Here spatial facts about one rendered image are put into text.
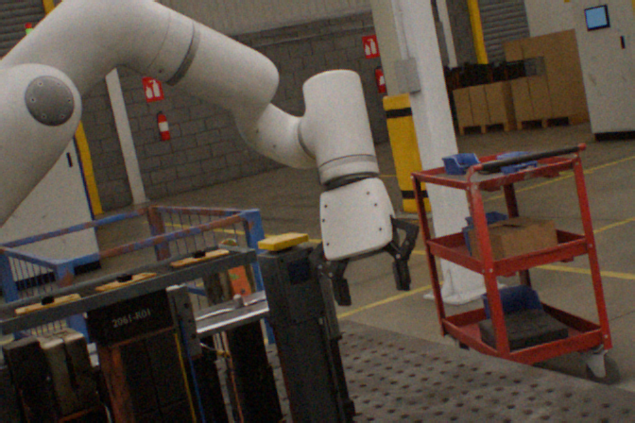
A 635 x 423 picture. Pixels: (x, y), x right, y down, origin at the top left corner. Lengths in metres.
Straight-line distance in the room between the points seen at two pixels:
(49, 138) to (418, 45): 4.55
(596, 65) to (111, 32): 10.92
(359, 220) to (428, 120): 4.24
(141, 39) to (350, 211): 0.37
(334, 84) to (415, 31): 4.19
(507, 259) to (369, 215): 2.43
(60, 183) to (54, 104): 8.67
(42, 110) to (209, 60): 0.26
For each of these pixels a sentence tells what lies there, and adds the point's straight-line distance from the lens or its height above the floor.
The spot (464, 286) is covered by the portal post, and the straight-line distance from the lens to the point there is 5.74.
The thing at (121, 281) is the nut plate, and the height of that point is 1.16.
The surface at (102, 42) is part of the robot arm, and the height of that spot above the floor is 1.48.
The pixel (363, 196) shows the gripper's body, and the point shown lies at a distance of 1.36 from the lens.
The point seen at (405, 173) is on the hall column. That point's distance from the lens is 8.89.
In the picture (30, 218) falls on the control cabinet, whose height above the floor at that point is 0.64.
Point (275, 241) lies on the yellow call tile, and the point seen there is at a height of 1.16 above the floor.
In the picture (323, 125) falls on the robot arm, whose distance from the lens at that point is 1.39.
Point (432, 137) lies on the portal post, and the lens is 5.59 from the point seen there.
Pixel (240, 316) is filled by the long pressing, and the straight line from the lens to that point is 1.78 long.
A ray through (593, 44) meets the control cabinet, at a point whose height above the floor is 1.13.
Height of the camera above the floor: 1.39
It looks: 7 degrees down
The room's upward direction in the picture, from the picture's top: 12 degrees counter-clockwise
